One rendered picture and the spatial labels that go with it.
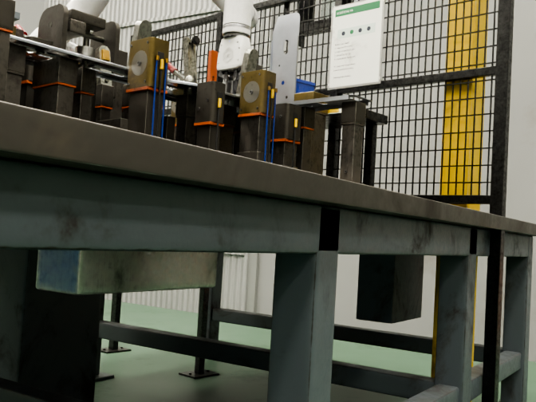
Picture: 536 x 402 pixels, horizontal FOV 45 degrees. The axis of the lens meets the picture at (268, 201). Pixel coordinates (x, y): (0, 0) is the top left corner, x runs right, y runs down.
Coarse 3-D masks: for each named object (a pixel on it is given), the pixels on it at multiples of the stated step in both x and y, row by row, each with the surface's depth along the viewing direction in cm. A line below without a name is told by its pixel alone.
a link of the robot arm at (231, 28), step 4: (228, 24) 191; (232, 24) 190; (236, 24) 190; (240, 24) 190; (224, 28) 192; (228, 28) 190; (232, 28) 190; (236, 28) 190; (240, 28) 190; (244, 28) 191; (248, 28) 192; (224, 32) 192; (228, 32) 191; (232, 32) 191; (236, 32) 191; (240, 32) 190; (244, 32) 191; (248, 32) 192; (248, 36) 194
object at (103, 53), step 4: (100, 48) 181; (104, 48) 182; (96, 52) 181; (100, 52) 181; (104, 52) 181; (108, 52) 182; (96, 56) 181; (100, 56) 180; (104, 56) 180; (108, 56) 181; (104, 60) 181; (108, 60) 181; (96, 68) 181; (108, 72) 181; (100, 80) 179; (104, 80) 179; (108, 80) 180; (104, 84) 179; (108, 84) 180
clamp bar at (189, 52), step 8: (184, 40) 207; (192, 40) 205; (184, 48) 207; (192, 48) 208; (184, 56) 206; (192, 56) 208; (184, 64) 206; (192, 64) 208; (184, 72) 206; (192, 72) 207
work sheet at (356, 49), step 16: (368, 0) 229; (384, 0) 225; (336, 16) 238; (352, 16) 233; (368, 16) 229; (336, 32) 238; (352, 32) 233; (368, 32) 228; (336, 48) 237; (352, 48) 232; (368, 48) 228; (336, 64) 237; (352, 64) 232; (368, 64) 227; (336, 80) 236; (352, 80) 231; (368, 80) 227
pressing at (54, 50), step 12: (12, 36) 138; (36, 48) 149; (48, 48) 144; (60, 48) 147; (36, 60) 160; (84, 60) 157; (96, 60) 153; (96, 72) 169; (120, 72) 167; (168, 84) 178; (180, 84) 177; (192, 84) 173; (168, 96) 195; (228, 96) 189
